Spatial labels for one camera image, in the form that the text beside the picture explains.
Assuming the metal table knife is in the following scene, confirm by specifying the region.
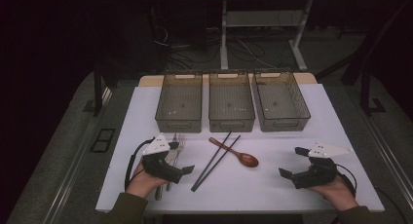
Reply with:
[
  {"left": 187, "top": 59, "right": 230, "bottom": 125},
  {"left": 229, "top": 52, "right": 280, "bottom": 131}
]
[{"left": 154, "top": 132, "right": 178, "bottom": 202}]

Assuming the black chopstick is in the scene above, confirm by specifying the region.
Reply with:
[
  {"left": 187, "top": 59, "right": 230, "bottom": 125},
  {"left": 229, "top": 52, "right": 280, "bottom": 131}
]
[
  {"left": 190, "top": 131, "right": 233, "bottom": 190},
  {"left": 193, "top": 134, "right": 242, "bottom": 193}
]

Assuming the black metal stand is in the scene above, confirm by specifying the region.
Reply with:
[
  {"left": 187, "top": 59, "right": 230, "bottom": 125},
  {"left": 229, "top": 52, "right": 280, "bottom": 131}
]
[
  {"left": 340, "top": 0, "right": 388, "bottom": 116},
  {"left": 93, "top": 55, "right": 114, "bottom": 118}
]

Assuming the brown wooden spoon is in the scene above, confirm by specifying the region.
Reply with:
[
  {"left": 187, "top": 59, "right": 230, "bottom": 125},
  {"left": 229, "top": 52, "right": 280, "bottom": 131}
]
[{"left": 208, "top": 136, "right": 260, "bottom": 168}]

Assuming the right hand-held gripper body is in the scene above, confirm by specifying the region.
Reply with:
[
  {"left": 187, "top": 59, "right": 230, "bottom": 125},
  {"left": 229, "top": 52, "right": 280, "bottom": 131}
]
[{"left": 290, "top": 141, "right": 355, "bottom": 190}]

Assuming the person's right hand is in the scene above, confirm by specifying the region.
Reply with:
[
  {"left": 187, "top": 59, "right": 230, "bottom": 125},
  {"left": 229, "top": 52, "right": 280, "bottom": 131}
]
[{"left": 308, "top": 175, "right": 359, "bottom": 212}]

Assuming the white metal desk frame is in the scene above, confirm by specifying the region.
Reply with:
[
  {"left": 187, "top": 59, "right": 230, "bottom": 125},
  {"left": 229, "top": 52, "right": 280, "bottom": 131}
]
[{"left": 219, "top": 0, "right": 315, "bottom": 72}]

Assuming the tangle of black floor cables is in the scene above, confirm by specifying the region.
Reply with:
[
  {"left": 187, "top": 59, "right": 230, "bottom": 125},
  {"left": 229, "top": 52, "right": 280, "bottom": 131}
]
[{"left": 151, "top": 22, "right": 277, "bottom": 71}]

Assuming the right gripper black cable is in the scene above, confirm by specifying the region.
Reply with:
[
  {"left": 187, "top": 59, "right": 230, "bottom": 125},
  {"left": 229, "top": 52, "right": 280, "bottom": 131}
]
[{"left": 335, "top": 163, "right": 358, "bottom": 198}]

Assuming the metal fork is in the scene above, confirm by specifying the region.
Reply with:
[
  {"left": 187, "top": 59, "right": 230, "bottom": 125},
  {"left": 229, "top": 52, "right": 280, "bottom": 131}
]
[{"left": 166, "top": 133, "right": 187, "bottom": 193}]

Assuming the translucent grey plastic bin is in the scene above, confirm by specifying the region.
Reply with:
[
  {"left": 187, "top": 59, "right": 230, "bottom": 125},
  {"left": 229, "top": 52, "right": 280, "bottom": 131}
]
[
  {"left": 208, "top": 71, "right": 256, "bottom": 133},
  {"left": 155, "top": 70, "right": 204, "bottom": 133},
  {"left": 251, "top": 69, "right": 312, "bottom": 132}
]

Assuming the person's left hand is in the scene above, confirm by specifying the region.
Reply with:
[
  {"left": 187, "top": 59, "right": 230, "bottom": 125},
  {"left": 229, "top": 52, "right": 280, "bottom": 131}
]
[{"left": 126, "top": 162, "right": 169, "bottom": 198}]

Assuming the white floor cable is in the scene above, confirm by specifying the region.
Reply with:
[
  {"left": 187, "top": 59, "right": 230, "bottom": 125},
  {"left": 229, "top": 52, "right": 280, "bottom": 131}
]
[{"left": 233, "top": 38, "right": 278, "bottom": 70}]

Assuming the thin black cable beside table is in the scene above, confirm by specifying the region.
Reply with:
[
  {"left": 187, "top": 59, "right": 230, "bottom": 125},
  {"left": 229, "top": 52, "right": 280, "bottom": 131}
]
[{"left": 373, "top": 184, "right": 408, "bottom": 224}]

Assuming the black rectangular floor frame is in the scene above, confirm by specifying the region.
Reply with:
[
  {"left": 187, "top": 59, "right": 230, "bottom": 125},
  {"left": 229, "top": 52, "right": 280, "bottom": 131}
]
[{"left": 90, "top": 128, "right": 117, "bottom": 154}]

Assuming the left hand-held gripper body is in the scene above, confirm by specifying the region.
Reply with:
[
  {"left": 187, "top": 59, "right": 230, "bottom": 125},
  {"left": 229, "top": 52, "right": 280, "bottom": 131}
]
[{"left": 141, "top": 133, "right": 183, "bottom": 184}]

